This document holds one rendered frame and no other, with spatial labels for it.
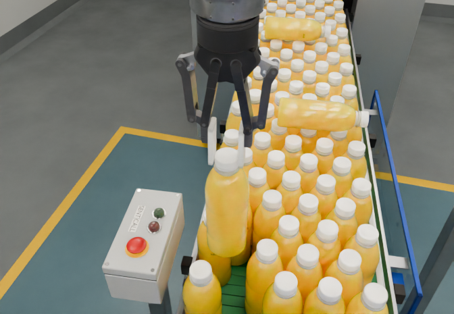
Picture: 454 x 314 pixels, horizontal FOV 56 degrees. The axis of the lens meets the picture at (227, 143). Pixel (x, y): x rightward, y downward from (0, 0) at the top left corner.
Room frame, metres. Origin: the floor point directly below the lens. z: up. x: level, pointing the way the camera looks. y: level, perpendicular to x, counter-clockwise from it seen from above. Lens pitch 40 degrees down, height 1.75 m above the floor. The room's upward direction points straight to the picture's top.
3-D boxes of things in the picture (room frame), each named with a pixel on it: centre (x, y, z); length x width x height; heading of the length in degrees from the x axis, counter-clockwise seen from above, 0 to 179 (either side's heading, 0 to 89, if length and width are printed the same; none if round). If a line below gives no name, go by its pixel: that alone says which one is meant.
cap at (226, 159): (0.49, 0.00, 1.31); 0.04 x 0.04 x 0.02
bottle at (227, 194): (0.49, 0.00, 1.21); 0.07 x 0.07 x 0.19
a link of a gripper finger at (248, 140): (0.48, -0.04, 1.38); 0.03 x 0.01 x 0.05; 81
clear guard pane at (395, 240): (0.87, -0.46, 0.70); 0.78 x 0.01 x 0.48; 171
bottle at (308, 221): (0.59, -0.17, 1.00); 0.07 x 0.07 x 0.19
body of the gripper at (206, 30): (0.48, 0.00, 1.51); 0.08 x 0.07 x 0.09; 81
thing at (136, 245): (0.48, 0.17, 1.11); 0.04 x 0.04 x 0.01
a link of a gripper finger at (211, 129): (0.49, 0.02, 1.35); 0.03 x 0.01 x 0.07; 171
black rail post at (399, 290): (0.47, -0.35, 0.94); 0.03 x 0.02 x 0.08; 171
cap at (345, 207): (0.58, -0.24, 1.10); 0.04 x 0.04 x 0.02
